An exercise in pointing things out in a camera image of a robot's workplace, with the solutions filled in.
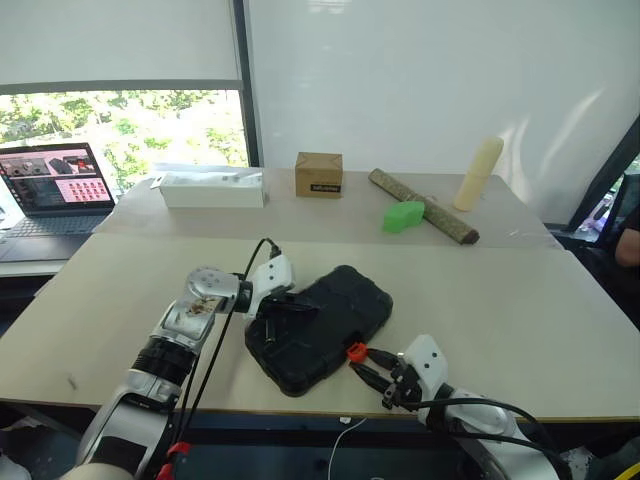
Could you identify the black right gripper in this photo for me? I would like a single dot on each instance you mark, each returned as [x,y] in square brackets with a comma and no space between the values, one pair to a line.
[404,382]

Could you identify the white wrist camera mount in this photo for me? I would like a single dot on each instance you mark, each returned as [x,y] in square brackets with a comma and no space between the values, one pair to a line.
[272,275]
[427,362]

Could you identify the white roller blind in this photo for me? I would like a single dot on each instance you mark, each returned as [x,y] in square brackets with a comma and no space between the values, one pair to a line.
[115,40]

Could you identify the open laptop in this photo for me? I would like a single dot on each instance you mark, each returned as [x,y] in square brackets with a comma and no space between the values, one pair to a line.
[55,180]

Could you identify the black plastic tool case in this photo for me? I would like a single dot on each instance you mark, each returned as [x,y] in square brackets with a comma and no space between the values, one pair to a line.
[330,320]

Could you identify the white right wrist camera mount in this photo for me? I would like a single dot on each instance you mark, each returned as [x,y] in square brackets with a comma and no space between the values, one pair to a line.
[427,362]

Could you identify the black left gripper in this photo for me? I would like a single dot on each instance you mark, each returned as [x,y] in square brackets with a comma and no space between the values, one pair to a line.
[277,300]

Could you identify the small cardboard box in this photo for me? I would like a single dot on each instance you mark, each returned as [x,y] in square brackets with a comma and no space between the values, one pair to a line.
[318,175]

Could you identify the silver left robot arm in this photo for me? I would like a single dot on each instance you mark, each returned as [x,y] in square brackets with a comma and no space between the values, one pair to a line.
[175,330]

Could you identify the long white box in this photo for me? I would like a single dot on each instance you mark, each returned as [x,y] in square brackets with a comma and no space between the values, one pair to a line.
[212,195]

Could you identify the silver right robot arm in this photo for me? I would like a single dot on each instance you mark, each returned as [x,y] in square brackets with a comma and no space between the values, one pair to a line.
[480,425]

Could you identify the seated person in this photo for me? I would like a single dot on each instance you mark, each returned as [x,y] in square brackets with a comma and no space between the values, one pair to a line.
[629,240]

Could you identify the dark window frame post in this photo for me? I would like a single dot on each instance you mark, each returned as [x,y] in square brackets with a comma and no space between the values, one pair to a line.
[250,100]

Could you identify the brown wooden log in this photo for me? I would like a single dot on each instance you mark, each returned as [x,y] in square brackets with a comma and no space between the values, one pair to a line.
[440,215]

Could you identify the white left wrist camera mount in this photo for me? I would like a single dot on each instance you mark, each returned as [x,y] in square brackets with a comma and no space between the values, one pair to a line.
[272,275]

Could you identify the orange case latch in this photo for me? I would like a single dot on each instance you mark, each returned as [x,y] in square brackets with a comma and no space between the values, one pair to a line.
[357,352]

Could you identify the cream rolled sheet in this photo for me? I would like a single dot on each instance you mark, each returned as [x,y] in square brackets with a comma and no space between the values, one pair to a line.
[477,175]

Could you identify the green plastic block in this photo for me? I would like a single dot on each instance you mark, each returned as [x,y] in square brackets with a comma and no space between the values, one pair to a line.
[402,217]

